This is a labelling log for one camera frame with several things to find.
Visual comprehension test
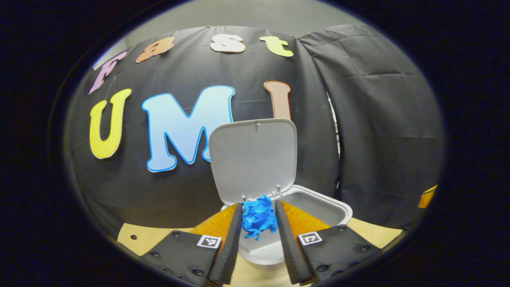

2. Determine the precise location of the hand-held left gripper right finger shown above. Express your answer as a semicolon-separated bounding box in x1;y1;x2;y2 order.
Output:
275;199;381;285

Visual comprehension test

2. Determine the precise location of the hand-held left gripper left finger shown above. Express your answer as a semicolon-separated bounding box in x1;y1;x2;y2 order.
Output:
141;202;244;287

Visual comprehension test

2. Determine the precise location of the blue paper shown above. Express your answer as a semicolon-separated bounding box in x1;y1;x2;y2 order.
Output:
242;195;278;241

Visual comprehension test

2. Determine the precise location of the white desktop garbage bin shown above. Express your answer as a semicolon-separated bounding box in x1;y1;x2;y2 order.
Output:
209;118;353;265

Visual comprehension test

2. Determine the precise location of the wooden desktop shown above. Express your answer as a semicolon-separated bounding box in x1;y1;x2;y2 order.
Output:
117;217;403;287

